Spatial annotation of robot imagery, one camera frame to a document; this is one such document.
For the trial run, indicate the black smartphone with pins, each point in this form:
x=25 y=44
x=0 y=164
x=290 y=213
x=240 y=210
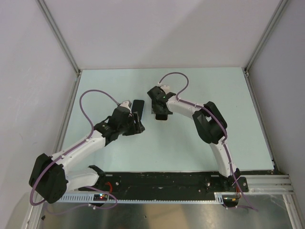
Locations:
x=138 y=106

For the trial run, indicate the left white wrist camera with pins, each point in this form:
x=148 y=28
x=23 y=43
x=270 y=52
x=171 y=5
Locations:
x=127 y=104

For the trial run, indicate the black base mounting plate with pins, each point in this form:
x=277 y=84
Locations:
x=209 y=181

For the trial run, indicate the right aluminium corner post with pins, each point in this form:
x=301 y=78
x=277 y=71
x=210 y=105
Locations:
x=273 y=22

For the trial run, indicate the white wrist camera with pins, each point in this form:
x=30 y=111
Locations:
x=127 y=104
x=164 y=87

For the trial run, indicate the black phone pink edge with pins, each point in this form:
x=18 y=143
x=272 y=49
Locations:
x=161 y=117

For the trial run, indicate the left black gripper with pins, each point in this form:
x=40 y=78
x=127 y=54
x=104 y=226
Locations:
x=139 y=128

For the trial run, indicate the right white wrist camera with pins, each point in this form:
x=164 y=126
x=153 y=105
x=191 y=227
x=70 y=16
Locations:
x=164 y=87

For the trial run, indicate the beige phone case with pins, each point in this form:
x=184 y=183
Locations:
x=161 y=119

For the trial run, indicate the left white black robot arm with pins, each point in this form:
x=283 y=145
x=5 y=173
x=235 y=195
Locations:
x=52 y=176

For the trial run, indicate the left controller board with LEDs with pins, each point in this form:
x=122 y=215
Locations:
x=100 y=197

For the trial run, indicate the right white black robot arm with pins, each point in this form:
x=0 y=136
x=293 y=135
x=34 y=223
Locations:
x=210 y=125

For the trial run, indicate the white slotted cable duct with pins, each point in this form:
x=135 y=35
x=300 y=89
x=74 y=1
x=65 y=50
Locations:
x=88 y=198

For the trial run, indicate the left aluminium corner post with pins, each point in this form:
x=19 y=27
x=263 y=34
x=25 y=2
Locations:
x=58 y=35

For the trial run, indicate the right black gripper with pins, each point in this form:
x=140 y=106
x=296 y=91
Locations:
x=156 y=109

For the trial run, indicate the aluminium corner post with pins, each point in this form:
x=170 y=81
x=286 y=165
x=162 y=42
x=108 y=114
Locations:
x=273 y=22
x=58 y=35

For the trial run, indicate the left aluminium side rail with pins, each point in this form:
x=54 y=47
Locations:
x=67 y=114

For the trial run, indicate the right controller board with wires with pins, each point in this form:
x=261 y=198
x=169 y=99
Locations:
x=230 y=201

